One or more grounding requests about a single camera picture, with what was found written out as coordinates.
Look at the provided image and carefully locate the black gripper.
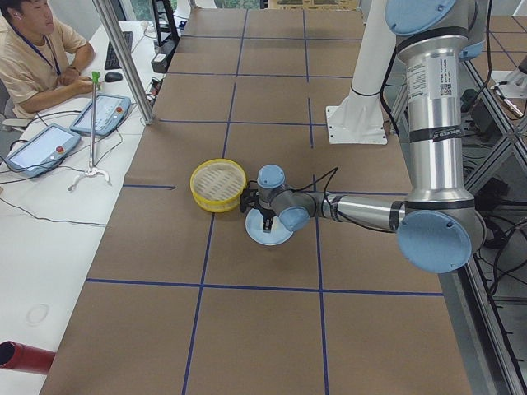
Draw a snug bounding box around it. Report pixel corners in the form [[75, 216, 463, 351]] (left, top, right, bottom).
[[259, 208, 275, 234]]

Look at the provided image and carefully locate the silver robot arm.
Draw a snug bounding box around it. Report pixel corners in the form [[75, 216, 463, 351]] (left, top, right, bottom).
[[255, 1, 492, 273]]

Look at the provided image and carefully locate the yellow rimmed bamboo steamer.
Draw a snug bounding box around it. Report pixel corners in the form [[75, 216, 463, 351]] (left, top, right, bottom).
[[189, 159, 247, 213]]

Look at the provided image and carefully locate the light blue plate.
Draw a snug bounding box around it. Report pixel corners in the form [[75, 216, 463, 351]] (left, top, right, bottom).
[[245, 208, 293, 246]]

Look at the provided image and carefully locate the far blue teach pendant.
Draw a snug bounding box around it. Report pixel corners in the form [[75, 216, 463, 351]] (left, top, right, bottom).
[[69, 94, 132, 137]]

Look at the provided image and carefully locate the blue teach pendant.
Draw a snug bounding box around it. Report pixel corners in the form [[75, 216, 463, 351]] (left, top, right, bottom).
[[69, 94, 132, 137], [6, 123, 81, 177]]

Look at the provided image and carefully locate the black box on table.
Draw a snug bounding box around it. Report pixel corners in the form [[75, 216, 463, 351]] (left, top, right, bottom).
[[151, 39, 179, 74]]

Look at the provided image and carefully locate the black computer mouse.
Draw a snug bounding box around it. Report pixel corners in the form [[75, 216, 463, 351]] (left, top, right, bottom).
[[104, 72, 124, 83]]

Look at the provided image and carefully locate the black keyboard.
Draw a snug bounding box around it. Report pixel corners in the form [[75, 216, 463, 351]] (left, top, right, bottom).
[[104, 30, 133, 70]]

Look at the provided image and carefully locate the near blue teach pendant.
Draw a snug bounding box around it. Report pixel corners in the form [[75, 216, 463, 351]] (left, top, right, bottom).
[[6, 123, 81, 177]]

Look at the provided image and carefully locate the person in beige shirt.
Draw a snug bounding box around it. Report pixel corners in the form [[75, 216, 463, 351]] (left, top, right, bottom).
[[1, 1, 94, 119]]

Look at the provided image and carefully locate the red cylinder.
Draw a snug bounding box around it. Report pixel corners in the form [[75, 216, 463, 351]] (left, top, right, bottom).
[[1, 341, 55, 375]]

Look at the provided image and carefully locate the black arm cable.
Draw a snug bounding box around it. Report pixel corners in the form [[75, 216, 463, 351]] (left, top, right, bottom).
[[283, 165, 396, 234]]

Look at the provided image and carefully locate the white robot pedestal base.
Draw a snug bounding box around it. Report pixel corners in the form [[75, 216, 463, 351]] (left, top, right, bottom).
[[326, 0, 396, 145]]

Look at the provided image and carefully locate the aluminium frame post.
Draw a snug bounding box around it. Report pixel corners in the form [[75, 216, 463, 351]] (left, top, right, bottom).
[[92, 0, 154, 125]]

